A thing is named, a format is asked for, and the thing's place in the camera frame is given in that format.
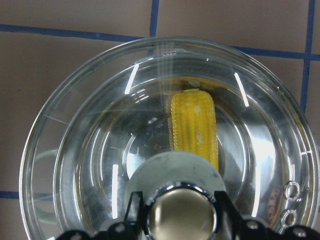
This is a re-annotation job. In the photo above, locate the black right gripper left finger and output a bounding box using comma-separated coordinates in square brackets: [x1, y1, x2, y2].
[56, 191, 144, 240]

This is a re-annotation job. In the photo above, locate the yellow corn cob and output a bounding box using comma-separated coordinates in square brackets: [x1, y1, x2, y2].
[167, 88, 219, 170]

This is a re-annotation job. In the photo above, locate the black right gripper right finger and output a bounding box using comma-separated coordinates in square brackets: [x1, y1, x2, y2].
[214, 191, 320, 240]

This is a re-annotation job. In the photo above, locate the glass pot lid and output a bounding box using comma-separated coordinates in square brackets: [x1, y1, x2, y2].
[19, 37, 320, 240]

